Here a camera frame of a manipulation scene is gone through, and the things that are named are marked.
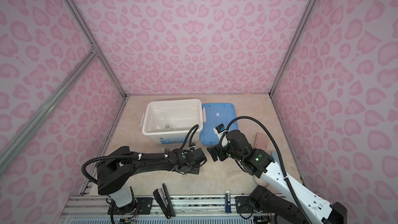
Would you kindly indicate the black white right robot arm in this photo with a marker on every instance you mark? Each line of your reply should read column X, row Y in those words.
column 297, row 205

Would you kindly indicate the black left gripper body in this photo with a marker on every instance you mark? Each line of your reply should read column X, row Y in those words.
column 195, row 169

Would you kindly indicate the clear glass flask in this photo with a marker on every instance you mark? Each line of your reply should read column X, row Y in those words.
column 168, row 128

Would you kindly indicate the black stapler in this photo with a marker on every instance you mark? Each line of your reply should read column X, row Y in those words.
column 163, row 199

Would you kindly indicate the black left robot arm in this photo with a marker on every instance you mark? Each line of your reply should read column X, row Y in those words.
column 110, row 173

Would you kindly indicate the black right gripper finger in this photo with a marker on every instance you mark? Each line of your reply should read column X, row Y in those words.
column 222, row 155
column 213, row 151

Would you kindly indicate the blue white marker pen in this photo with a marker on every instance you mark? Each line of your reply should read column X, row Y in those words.
column 228, row 207

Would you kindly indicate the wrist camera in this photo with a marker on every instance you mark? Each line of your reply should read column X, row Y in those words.
column 220, row 130
column 192, row 147

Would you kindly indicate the pink case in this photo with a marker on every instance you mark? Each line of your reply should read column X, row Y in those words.
column 261, row 141

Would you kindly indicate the white plastic storage bin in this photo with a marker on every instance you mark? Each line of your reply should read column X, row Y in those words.
column 183, row 115

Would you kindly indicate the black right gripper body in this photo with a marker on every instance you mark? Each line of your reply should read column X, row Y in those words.
column 237, row 155

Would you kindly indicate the blue plastic bin lid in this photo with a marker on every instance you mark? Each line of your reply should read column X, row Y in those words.
column 214, row 115

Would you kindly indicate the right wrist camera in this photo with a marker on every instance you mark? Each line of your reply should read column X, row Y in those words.
column 220, row 130

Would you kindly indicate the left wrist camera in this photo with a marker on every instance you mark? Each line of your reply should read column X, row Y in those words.
column 192, row 147

